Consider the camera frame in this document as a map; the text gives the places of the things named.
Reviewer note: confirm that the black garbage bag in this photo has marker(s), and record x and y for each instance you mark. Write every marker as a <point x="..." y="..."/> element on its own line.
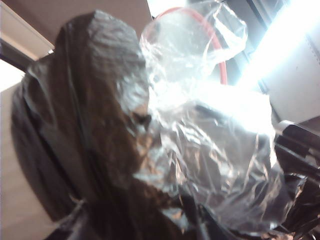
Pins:
<point x="75" y="112"/>

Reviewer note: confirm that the grey-brown desk divider panel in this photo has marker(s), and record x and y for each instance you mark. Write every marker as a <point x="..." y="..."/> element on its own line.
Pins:
<point x="75" y="10"/>

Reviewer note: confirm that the white ceiling light strip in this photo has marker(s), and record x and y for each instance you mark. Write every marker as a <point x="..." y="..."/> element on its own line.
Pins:
<point x="287" y="42"/>

